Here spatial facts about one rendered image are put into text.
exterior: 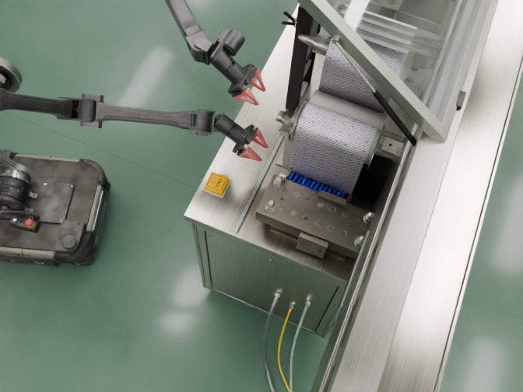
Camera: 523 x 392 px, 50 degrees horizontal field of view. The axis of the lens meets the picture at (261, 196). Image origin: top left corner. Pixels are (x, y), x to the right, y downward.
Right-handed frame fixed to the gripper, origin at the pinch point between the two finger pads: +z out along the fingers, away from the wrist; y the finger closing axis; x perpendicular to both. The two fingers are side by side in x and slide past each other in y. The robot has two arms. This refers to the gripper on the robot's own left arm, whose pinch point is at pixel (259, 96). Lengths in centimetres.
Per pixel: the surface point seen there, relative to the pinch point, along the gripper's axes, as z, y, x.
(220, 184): 18.2, 15.9, -33.3
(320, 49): 6.1, -21.7, 11.8
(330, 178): 36.6, 6.6, 2.2
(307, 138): 17.1, 6.5, 9.3
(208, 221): 21, 30, -34
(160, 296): 59, 41, -120
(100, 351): 48, 75, -129
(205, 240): 30, 31, -48
